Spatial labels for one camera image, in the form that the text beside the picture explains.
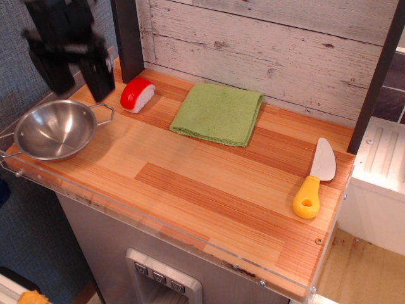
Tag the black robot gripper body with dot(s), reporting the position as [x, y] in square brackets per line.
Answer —
[65, 29]

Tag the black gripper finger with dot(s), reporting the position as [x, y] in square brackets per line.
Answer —
[55, 72]
[97, 70]

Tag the stainless steel two-handled bowl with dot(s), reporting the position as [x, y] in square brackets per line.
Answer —
[58, 129]

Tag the red white toy sushi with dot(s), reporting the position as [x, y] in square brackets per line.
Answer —
[137, 94]

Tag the green folded cloth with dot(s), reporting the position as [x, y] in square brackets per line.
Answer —
[218, 114]

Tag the silver ice dispenser panel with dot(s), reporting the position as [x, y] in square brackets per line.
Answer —
[156, 282]

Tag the yellow object bottom left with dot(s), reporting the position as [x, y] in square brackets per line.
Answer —
[32, 297]

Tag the white toy sink unit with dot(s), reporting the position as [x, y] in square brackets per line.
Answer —
[373, 207]

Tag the dark left frame post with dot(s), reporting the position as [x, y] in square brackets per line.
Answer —
[128, 39]

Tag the dark frame post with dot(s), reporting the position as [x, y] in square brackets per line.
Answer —
[382, 68]
[128, 39]

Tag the yellow handled toy knife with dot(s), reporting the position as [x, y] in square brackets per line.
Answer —
[306, 203]

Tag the dark right frame post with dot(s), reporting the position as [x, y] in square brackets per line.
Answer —
[382, 68]

